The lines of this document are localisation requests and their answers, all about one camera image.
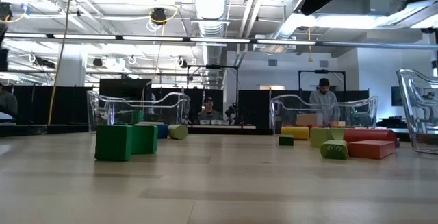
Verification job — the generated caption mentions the lime green wooden cylinder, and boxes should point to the lime green wooden cylinder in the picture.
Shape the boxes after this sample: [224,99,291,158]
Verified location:
[167,124,190,140]

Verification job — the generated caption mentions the yellow wooden cylinder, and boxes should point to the yellow wooden cylinder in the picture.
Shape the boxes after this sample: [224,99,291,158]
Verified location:
[281,126,311,141]

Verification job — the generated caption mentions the green arch block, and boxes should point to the green arch block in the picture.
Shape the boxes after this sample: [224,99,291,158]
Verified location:
[94,124,159,162]

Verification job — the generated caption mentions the long lime green block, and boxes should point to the long lime green block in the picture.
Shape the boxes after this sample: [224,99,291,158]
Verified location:
[320,139,350,160]

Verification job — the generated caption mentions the long red-orange wooden block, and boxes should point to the long red-orange wooden block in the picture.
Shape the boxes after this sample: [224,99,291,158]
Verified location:
[346,139,397,160]

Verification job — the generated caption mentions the seated person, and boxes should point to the seated person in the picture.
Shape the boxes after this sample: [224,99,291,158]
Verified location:
[197,97,223,121]

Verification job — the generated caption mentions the black device with green light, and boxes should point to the black device with green light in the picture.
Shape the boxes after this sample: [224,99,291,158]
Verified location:
[224,103,240,125]

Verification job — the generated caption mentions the long ceiling light strip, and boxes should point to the long ceiling light strip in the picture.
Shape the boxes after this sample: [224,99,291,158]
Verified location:
[0,32,438,50]

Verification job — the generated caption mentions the small lime green block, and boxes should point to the small lime green block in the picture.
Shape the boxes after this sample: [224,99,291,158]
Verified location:
[310,127,332,149]

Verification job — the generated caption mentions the clear plastic bin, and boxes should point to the clear plastic bin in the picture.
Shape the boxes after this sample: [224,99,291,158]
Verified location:
[86,90,192,131]
[269,94,378,129]
[396,67,438,155]

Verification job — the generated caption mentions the lime green wooden block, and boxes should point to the lime green wooden block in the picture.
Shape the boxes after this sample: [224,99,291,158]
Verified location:
[330,127,346,141]

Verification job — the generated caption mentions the black partition panels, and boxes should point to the black partition panels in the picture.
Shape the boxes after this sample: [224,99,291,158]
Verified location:
[0,85,370,126]

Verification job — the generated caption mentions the yellow hanging cord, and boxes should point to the yellow hanging cord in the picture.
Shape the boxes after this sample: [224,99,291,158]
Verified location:
[307,27,313,63]

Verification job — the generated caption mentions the black overhead camera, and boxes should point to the black overhead camera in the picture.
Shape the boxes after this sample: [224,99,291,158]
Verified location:
[150,7,168,25]

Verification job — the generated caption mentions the slanted silver ventilation duct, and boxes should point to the slanted silver ventilation duct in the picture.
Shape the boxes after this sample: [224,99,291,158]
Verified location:
[273,0,309,42]

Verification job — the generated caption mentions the black metal gantry frame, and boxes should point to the black metal gantry frame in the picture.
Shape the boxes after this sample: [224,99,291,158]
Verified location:
[298,69,347,93]

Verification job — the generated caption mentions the long yellow cable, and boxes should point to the long yellow cable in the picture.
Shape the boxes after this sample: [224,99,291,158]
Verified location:
[47,0,73,125]

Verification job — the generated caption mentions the dark wall screen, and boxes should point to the dark wall screen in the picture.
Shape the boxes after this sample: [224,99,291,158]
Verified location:
[391,86,414,108]

